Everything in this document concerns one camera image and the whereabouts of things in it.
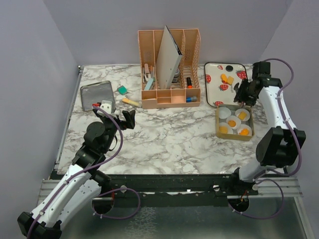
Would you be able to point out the orange fish-shaped cookie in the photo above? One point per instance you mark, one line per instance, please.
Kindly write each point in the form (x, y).
(223, 78)
(244, 131)

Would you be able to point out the strawberry print white tray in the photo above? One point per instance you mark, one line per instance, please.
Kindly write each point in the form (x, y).
(216, 91)

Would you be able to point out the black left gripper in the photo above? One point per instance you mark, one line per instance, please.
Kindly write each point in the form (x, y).
(129, 119)

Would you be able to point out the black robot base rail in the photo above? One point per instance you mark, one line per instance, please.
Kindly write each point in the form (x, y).
(181, 190)

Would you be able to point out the silver tin lid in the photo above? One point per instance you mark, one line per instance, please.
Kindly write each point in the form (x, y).
(98, 93)

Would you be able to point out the pink white stapler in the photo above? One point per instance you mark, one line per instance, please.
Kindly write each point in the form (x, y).
(147, 73)

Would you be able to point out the white paper cupcake liner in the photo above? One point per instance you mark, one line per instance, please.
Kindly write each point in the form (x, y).
(244, 126)
(236, 119)
(237, 112)
(230, 131)
(224, 112)

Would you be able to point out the gold metal cookie tin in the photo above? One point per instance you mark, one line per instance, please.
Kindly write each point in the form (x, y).
(235, 135)

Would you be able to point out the rectangular yellow cracker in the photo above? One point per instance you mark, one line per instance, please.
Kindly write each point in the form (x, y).
(242, 115)

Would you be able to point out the blue white patterned tin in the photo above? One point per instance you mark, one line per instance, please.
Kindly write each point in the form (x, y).
(176, 76)

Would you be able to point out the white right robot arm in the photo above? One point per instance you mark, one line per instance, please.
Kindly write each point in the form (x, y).
(279, 151)

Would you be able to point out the black-tipped metal tongs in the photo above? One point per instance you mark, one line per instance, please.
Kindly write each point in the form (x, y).
(236, 89)

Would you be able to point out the teal eraser block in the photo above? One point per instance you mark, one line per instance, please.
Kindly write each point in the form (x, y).
(122, 90)

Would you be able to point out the small oval brown cookie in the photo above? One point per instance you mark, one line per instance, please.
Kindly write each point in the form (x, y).
(232, 123)

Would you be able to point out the rectangular tan biscuit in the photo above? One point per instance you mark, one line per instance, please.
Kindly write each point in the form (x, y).
(230, 80)

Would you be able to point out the black orange marker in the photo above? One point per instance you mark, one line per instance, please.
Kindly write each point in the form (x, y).
(189, 83)

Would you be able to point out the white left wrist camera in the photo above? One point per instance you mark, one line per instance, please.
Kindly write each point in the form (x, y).
(107, 106)

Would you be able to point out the peach plastic desk organizer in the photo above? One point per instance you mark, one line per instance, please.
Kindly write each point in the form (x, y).
(188, 41)

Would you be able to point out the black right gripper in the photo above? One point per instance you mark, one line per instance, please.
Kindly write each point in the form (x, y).
(249, 101)

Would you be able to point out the grey folder board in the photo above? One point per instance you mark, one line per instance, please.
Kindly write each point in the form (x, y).
(168, 59)

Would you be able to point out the light blue eraser case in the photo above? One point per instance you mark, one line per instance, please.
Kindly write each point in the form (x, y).
(150, 84)

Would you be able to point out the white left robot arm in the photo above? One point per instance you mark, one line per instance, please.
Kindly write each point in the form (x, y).
(81, 183)

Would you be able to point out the black round sandwich cookie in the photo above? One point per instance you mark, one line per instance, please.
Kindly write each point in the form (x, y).
(229, 68)

